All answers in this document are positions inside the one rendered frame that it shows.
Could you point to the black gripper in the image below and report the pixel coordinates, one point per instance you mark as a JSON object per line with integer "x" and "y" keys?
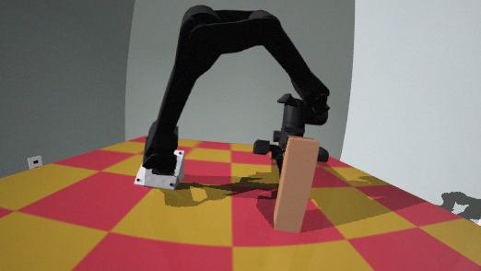
{"x": 262, "y": 147}

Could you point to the brown wooden block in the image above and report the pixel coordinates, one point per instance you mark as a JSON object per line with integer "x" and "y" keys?
{"x": 295, "y": 182}

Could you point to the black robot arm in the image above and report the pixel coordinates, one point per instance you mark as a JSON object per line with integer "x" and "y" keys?
{"x": 205, "y": 34}

